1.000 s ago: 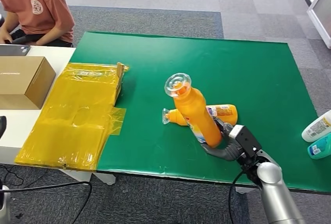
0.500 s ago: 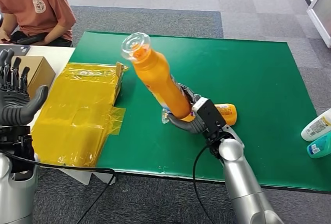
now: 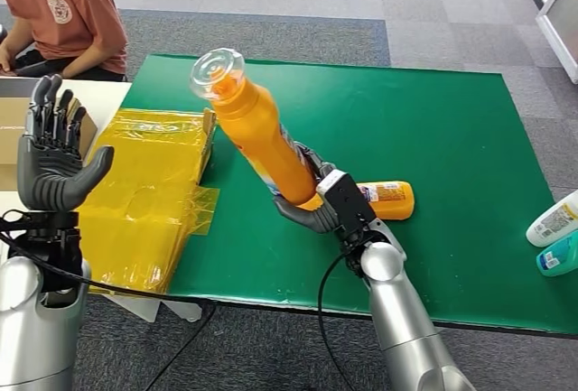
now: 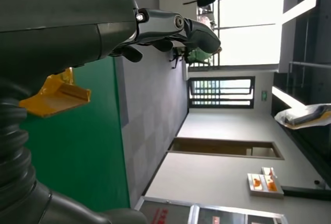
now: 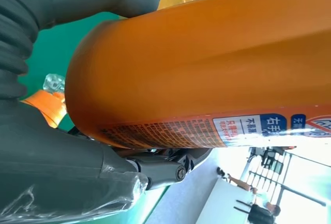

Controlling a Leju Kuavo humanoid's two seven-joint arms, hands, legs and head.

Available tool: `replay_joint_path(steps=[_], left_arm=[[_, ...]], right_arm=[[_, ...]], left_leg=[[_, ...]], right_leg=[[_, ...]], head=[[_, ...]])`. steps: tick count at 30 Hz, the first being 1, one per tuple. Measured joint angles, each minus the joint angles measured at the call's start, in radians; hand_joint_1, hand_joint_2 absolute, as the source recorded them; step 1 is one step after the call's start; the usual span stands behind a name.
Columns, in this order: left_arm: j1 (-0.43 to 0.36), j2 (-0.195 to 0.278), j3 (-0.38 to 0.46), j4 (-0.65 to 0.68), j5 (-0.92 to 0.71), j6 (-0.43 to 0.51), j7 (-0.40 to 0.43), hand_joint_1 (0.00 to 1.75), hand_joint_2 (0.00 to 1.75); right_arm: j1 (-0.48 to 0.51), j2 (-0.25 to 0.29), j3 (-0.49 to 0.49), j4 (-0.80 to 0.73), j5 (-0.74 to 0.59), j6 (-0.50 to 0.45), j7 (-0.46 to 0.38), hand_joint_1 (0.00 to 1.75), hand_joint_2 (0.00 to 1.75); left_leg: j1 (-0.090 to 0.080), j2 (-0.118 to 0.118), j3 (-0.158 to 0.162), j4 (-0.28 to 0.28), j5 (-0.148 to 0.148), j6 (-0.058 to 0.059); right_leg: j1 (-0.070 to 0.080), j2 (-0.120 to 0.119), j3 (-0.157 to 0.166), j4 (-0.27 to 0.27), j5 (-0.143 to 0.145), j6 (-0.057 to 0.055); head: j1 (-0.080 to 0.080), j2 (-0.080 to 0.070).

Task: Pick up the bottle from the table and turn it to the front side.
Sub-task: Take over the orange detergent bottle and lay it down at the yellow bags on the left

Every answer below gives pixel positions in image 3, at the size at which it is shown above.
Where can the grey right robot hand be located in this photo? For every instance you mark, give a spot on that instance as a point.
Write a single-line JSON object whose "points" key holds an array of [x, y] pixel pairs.
{"points": [[312, 221]]}

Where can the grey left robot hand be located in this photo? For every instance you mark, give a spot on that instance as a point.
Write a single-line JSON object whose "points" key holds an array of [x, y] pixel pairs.
{"points": [[50, 173]]}

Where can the orange bottle clear cap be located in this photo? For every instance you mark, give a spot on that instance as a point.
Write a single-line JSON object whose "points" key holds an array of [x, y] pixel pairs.
{"points": [[262, 137], [392, 200]]}

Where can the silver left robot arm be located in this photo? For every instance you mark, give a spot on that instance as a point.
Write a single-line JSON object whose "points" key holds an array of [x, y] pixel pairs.
{"points": [[27, 328]]}

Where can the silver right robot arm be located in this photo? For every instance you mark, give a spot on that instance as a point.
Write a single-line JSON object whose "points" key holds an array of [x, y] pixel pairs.
{"points": [[397, 310]]}

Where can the white plastic bottle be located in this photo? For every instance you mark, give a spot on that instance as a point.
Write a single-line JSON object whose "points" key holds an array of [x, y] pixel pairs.
{"points": [[553, 221]]}

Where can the teal plastic bottle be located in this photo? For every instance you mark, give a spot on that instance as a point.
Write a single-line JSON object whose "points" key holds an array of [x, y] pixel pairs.
{"points": [[560, 256]]}

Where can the brown cardboard box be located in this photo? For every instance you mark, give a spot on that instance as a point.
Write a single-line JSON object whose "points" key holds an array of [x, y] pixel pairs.
{"points": [[9, 131]]}

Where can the dark laptop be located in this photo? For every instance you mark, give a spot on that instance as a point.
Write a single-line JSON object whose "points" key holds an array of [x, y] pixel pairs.
{"points": [[13, 86]]}

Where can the yellow plastic wrapped package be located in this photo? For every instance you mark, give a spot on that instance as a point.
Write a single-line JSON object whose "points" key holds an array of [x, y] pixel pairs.
{"points": [[135, 227]]}

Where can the person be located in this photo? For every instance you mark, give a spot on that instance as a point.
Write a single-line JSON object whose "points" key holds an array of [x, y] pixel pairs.
{"points": [[68, 17]]}

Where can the green table mat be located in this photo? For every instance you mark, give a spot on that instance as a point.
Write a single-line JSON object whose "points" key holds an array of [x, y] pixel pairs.
{"points": [[406, 125]]}

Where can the white framed board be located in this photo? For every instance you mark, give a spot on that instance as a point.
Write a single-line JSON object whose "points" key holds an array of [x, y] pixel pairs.
{"points": [[560, 29]]}

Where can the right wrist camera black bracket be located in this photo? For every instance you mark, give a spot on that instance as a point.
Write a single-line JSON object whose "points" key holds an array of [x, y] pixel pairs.
{"points": [[348, 206]]}

